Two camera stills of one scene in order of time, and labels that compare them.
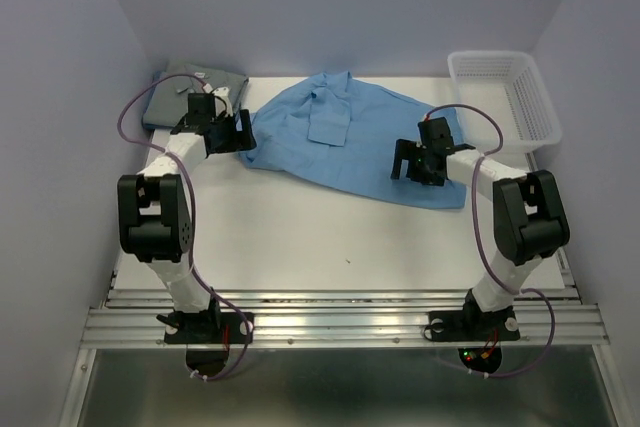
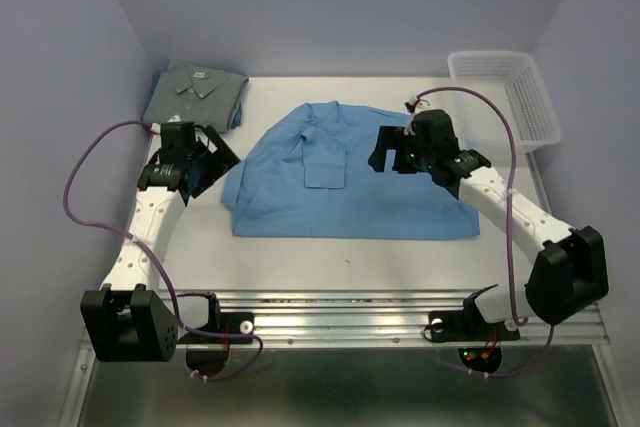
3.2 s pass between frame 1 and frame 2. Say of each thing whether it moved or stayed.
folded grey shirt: stayed
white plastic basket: stayed
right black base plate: stayed
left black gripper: moved
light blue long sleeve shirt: moved
